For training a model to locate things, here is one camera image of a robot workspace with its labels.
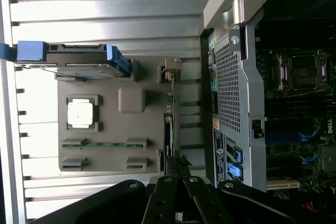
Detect blue case latch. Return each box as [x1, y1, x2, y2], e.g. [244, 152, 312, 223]
[225, 162, 243, 182]

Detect hard disk in blue caddy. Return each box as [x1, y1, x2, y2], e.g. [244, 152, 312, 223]
[0, 40, 132, 80]

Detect blue expansion slot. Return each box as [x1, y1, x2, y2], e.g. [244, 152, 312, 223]
[265, 132, 320, 143]

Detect grey plastic parts rack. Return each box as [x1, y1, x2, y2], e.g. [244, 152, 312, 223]
[56, 56, 182, 175]

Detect black open PC case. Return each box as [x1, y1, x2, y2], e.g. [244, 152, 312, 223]
[199, 0, 336, 196]

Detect metal CPU socket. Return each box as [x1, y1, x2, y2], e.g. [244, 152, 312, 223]
[272, 49, 329, 93]

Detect green RAM stick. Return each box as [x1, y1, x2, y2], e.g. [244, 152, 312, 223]
[61, 142, 148, 149]

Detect grey chipset heat sink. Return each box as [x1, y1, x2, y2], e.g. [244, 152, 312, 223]
[321, 144, 336, 173]

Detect green motherboard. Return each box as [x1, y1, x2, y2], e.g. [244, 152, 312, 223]
[256, 47, 336, 191]

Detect silver CPU chip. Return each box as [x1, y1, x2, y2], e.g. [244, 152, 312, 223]
[67, 100, 95, 125]

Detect white expansion slot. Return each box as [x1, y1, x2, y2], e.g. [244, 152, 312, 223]
[266, 178, 301, 191]

